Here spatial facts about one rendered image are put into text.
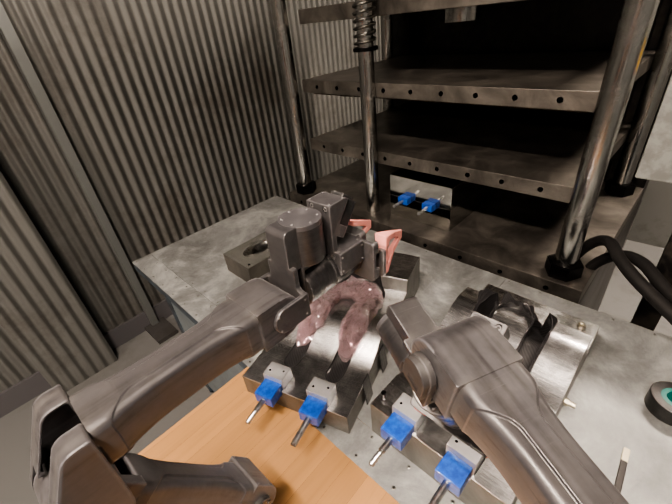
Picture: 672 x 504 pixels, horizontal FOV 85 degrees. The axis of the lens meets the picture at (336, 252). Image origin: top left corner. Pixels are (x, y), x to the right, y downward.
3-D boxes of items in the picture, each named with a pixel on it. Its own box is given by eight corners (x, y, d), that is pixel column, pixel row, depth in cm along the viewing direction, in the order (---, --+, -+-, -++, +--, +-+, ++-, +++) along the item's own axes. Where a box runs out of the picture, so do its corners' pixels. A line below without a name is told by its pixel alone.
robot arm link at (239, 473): (257, 458, 60) (63, 436, 36) (283, 486, 56) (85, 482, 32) (234, 494, 59) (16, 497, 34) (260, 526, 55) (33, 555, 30)
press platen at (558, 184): (572, 204, 104) (576, 187, 101) (311, 149, 172) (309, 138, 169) (631, 134, 146) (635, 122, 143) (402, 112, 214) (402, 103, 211)
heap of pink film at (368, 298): (355, 366, 80) (352, 341, 76) (287, 343, 88) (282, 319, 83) (394, 294, 99) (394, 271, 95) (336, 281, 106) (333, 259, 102)
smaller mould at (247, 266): (253, 286, 118) (248, 268, 114) (228, 270, 127) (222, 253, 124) (299, 258, 129) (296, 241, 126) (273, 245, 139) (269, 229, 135)
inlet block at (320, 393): (306, 458, 67) (302, 442, 64) (284, 447, 69) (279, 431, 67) (338, 400, 77) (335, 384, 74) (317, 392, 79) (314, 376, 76)
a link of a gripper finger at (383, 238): (376, 207, 62) (339, 229, 56) (413, 217, 57) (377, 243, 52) (377, 242, 65) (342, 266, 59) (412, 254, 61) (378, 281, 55)
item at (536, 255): (576, 307, 106) (582, 291, 103) (290, 203, 187) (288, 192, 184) (638, 200, 154) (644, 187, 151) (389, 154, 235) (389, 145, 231)
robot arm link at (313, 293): (310, 237, 53) (274, 259, 49) (339, 249, 50) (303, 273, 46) (315, 276, 57) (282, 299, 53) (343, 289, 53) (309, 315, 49)
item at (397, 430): (383, 484, 59) (382, 466, 56) (359, 463, 62) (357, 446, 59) (426, 425, 67) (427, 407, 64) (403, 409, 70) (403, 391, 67)
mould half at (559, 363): (500, 533, 57) (515, 492, 50) (372, 430, 73) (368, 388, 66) (592, 344, 86) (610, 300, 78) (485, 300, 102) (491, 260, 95)
